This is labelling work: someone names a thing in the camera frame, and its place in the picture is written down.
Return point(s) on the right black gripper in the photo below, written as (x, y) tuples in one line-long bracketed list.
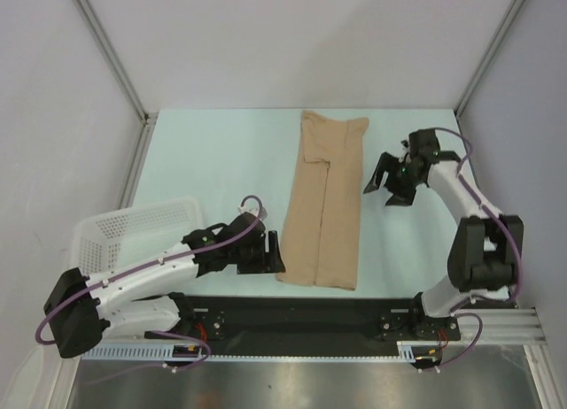
[(403, 174)]

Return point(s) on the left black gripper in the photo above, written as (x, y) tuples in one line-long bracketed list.
[(267, 262)]

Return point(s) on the beige t shirt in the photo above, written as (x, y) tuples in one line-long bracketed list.
[(321, 231)]

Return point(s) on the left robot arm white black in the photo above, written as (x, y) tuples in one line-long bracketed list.
[(147, 300)]

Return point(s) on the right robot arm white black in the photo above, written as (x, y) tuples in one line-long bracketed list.
[(486, 253)]

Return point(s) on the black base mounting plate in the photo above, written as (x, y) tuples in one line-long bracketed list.
[(383, 319)]

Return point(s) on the white perforated plastic basket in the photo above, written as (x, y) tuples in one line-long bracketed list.
[(132, 235)]

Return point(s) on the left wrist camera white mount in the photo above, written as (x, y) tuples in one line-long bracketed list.
[(253, 213)]

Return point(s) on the slotted cable duct rail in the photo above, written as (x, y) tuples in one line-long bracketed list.
[(184, 353)]

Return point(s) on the aluminium front rail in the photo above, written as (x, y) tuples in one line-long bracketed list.
[(505, 325)]

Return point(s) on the right aluminium frame post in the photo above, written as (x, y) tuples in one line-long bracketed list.
[(493, 48)]

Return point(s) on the aluminium frame post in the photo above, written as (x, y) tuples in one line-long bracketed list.
[(99, 35), (493, 48)]

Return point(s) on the left aluminium frame post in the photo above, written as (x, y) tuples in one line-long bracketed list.
[(99, 35)]

